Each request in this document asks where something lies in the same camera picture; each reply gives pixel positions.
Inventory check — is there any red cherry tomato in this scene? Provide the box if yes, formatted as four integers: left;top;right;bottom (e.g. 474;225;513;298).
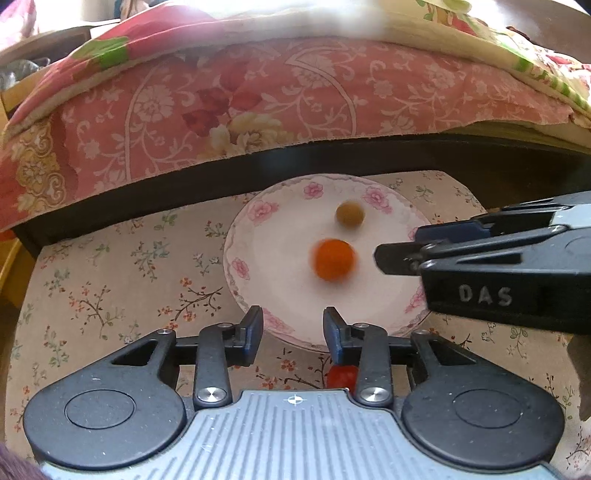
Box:
325;365;359;392

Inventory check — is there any brown longan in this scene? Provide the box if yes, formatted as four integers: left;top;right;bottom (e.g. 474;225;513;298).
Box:
335;200;366;230

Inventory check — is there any bumpy orange mandarin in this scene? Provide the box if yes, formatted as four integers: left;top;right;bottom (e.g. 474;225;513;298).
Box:
311;238;356;282

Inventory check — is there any white floral plate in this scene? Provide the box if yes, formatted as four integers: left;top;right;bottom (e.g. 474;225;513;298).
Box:
223;174;428;351

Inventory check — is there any floral white tablecloth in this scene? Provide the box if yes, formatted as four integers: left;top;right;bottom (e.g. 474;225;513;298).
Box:
5;195;590;477

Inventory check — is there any cream floral quilt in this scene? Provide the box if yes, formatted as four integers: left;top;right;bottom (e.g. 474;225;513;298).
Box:
149;1;590;116

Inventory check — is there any pink floral bedspread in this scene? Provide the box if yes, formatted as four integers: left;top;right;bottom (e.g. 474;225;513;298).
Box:
1;11;590;230

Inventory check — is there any wooden cabinet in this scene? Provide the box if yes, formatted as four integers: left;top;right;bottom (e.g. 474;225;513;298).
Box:
1;25;92;129

